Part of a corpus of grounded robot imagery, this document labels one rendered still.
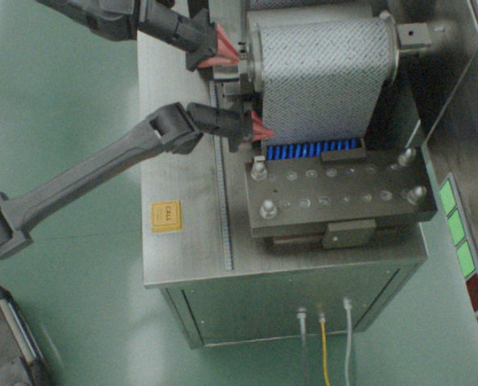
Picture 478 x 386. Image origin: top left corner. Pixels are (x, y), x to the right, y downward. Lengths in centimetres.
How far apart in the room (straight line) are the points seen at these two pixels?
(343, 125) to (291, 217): 23
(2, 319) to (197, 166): 99
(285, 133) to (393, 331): 119
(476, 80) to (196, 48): 47
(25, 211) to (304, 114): 58
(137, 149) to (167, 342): 122
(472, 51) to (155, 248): 78
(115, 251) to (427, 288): 124
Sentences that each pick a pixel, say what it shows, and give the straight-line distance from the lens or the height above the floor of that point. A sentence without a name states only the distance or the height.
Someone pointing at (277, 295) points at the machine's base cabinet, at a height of 68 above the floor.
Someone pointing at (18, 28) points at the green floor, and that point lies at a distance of 309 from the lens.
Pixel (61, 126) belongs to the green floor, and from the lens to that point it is 267.
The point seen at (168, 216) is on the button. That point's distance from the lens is 132.
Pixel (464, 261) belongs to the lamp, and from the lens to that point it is 107.
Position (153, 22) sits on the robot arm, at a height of 140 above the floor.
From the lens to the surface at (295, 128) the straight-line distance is 122.
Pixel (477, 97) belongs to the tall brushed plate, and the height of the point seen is 138.
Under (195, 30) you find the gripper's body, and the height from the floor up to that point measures 136.
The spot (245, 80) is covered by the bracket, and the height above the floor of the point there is 118.
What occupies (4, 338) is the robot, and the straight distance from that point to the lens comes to 209.
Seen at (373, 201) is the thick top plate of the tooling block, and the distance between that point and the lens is 124.
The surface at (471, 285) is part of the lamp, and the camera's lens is 105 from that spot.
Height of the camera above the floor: 212
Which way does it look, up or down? 65 degrees down
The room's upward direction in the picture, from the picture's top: 2 degrees counter-clockwise
